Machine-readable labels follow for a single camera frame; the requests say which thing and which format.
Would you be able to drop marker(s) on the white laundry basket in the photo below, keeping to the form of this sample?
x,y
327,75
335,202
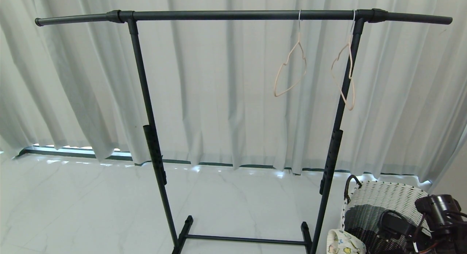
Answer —
x,y
383,195

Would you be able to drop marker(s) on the white curtain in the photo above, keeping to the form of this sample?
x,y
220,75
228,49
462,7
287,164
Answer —
x,y
219,100

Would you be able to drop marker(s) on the black clothes rack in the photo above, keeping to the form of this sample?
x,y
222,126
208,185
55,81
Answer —
x,y
219,15

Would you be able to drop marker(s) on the pink clothes hanger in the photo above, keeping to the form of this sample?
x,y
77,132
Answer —
x,y
350,60
299,38

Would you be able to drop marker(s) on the cream printed garment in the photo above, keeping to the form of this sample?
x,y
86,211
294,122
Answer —
x,y
343,245

